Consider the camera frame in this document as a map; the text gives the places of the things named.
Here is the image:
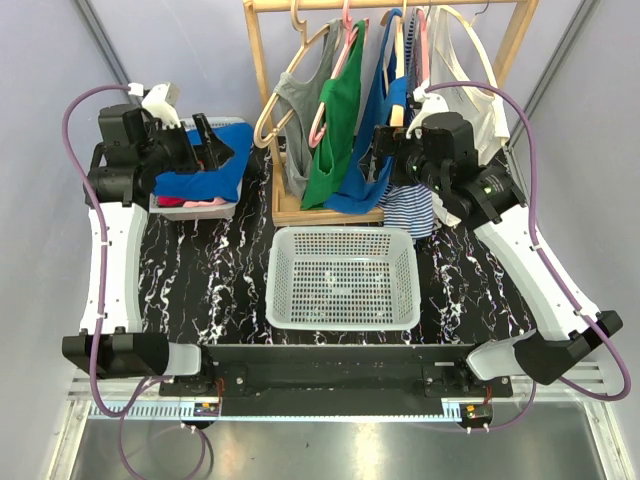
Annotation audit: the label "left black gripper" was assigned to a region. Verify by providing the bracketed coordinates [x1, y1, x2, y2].
[139, 113, 234, 176]

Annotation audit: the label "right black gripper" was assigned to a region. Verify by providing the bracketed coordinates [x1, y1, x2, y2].
[356, 124, 448, 196]

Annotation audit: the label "beige plastic hanger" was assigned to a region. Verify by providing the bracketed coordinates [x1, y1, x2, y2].
[244, 1, 355, 148]

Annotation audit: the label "grey tank top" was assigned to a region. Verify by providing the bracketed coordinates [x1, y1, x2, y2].
[274, 19, 343, 200]

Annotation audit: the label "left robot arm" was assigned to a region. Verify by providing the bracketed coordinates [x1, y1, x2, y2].
[62, 104, 233, 396]

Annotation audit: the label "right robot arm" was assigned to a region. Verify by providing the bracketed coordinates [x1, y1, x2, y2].
[372, 112, 623, 397]

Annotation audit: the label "blue tank top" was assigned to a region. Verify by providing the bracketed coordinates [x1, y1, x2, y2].
[324, 8, 407, 215]

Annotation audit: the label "cream wooden hanger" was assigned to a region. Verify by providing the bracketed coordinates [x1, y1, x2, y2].
[381, 0, 407, 127]

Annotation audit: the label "blue white striped top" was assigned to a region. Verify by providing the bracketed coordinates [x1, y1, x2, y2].
[380, 7, 434, 240]

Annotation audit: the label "pink hanger under green top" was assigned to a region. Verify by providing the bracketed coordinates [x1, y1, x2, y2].
[308, 0, 369, 148]

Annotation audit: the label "green tank top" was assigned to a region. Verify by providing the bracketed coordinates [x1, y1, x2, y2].
[300, 20, 368, 210]

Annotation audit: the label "white tank top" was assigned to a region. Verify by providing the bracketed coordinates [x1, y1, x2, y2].
[428, 5, 511, 226]

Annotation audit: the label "pink hanger under striped top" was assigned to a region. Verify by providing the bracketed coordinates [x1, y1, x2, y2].
[416, 7, 430, 88]

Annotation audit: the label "cream hanger under white top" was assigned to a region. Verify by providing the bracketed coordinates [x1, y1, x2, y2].
[440, 5, 498, 87]

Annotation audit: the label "folded blue cloth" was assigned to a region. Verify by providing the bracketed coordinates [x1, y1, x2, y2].
[153, 122, 253, 203]

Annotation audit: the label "white rear basket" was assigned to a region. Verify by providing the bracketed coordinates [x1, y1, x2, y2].
[149, 116, 244, 221]

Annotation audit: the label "white basket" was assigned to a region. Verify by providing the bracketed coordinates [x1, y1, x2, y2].
[265, 226, 421, 332]
[149, 116, 244, 221]

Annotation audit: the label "pink red folded clothes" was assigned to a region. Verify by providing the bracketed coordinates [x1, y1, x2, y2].
[156, 196, 227, 208]

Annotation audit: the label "wooden clothes rack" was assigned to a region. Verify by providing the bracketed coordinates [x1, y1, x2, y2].
[243, 1, 539, 227]

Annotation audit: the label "white centre basket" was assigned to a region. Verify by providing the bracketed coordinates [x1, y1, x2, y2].
[265, 226, 421, 332]

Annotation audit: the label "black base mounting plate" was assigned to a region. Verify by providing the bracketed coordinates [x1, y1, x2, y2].
[160, 345, 513, 419]

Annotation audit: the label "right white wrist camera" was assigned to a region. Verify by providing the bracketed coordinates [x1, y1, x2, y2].
[405, 93, 449, 139]

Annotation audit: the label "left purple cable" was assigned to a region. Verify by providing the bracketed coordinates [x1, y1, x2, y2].
[62, 83, 216, 479]

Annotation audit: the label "purple cable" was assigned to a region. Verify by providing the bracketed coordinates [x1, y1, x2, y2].
[412, 82, 633, 434]
[62, 83, 216, 479]

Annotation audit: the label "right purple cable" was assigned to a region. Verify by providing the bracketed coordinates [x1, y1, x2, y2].
[412, 82, 633, 434]

